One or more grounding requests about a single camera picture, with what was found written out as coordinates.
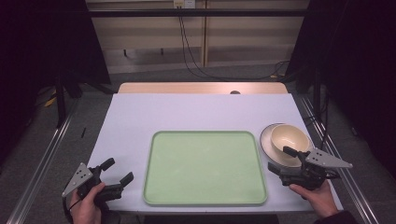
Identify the wooden table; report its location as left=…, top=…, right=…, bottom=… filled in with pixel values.
left=118, top=81, right=289, bottom=95

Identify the black metal stand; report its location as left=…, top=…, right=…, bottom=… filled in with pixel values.
left=53, top=76, right=68, bottom=129
left=312, top=66, right=322, bottom=120

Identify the wooden wall post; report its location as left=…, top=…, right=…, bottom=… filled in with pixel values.
left=201, top=0, right=209, bottom=68

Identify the beige bowl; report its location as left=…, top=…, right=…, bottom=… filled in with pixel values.
left=260, top=122, right=314, bottom=169

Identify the white table mat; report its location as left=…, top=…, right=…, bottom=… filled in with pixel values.
left=86, top=92, right=344, bottom=215

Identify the long black wall cable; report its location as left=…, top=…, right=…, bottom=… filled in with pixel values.
left=177, top=7, right=291, bottom=81

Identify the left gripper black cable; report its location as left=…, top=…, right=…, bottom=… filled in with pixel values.
left=63, top=196, right=82, bottom=224

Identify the white wall outlet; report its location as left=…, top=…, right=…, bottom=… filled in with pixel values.
left=173, top=0, right=196, bottom=9

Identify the black horizontal bar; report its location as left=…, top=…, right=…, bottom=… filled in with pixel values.
left=88, top=8, right=310, bottom=19

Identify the cream bowl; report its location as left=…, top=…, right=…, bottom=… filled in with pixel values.
left=270, top=123, right=311, bottom=161

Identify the person's left hand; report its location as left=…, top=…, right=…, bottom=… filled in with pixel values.
left=69, top=182, right=106, bottom=224

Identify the light green tray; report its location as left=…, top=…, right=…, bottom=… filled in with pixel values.
left=142, top=130, right=268, bottom=207

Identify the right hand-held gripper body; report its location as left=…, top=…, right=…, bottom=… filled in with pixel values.
left=279, top=147, right=354, bottom=191

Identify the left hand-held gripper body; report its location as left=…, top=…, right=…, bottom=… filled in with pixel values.
left=61, top=161, right=124, bottom=203

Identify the dark curtain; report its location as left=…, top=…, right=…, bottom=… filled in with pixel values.
left=0, top=0, right=111, bottom=162
left=284, top=0, right=396, bottom=180

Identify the person's right hand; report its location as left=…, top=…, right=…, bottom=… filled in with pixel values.
left=289, top=179, right=341, bottom=219

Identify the metal floor rail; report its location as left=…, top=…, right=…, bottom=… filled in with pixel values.
left=298, top=92, right=380, bottom=224
left=6, top=98, right=80, bottom=224

